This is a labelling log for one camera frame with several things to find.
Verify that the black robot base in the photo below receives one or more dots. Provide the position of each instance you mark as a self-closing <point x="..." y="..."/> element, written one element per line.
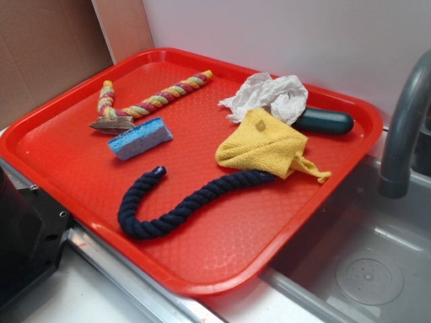
<point x="33" y="232"/>

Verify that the red plastic tray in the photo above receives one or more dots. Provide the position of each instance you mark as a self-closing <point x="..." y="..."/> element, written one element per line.
<point x="227" y="242"/>

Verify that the yellow microfiber cloth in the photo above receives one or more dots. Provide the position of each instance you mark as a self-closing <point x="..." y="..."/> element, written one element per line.
<point x="262" y="142"/>

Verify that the blue sponge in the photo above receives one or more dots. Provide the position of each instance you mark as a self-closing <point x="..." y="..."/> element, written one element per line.
<point x="140" y="139"/>

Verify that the crumpled white paper towel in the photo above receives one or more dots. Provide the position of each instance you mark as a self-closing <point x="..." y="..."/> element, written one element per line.
<point x="284" y="98"/>

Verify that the grey stone shard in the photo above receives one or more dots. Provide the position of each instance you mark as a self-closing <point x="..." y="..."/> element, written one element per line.
<point x="113" y="125"/>

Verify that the dark green capsule object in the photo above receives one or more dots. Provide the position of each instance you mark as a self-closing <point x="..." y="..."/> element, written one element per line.
<point x="325" y="122"/>

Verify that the grey sink basin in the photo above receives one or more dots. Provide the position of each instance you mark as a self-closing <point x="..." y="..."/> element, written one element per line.
<point x="361" y="257"/>

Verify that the grey faucet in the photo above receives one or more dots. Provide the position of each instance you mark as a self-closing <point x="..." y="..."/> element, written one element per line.
<point x="407" y="146"/>

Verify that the brown cardboard panel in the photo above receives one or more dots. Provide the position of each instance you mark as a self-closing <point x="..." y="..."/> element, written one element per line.
<point x="47" y="48"/>

